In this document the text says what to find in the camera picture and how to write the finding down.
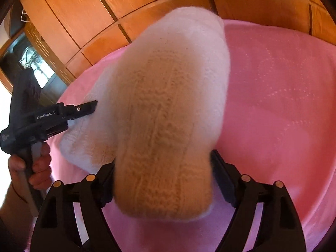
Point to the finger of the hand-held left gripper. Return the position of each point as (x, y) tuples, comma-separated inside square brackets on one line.
[(84, 108)]

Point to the dark glass cabinet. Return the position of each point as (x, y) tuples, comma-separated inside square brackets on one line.
[(15, 52)]

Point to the pink blanket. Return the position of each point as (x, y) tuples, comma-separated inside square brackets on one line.
[(275, 97)]

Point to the person's left forearm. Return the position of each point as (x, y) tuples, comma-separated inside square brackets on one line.
[(15, 220)]

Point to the person's left hand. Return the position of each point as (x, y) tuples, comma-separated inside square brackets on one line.
[(40, 165)]

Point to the white knitted sweater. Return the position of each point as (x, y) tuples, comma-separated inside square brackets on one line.
[(162, 97)]

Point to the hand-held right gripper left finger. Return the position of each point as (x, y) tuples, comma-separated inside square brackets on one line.
[(106, 183)]

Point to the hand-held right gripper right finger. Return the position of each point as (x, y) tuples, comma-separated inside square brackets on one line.
[(220, 173)]

